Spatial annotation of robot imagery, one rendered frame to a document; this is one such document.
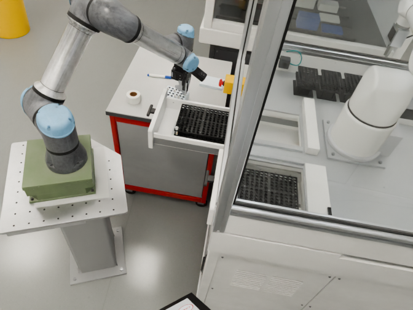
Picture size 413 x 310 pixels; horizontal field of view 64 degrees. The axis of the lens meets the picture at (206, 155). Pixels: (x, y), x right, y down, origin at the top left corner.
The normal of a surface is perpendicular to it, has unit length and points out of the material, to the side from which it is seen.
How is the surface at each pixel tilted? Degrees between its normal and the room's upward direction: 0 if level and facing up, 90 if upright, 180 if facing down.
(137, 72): 0
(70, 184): 90
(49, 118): 7
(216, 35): 90
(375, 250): 90
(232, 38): 90
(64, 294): 0
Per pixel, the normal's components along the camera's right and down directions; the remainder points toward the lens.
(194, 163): -0.15, 0.73
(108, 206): 0.11, -0.65
